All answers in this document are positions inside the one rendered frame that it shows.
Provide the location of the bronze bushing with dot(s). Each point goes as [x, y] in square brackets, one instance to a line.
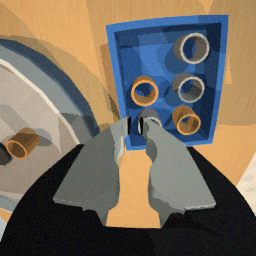
[144, 100]
[27, 138]
[191, 125]

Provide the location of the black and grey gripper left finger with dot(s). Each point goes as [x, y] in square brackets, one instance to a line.
[86, 178]

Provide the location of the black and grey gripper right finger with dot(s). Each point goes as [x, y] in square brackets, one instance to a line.
[181, 180]

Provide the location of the grey metal bushing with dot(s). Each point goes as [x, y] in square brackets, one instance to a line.
[196, 91]
[202, 48]
[151, 114]

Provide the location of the blue crate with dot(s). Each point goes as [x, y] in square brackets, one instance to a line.
[145, 47]

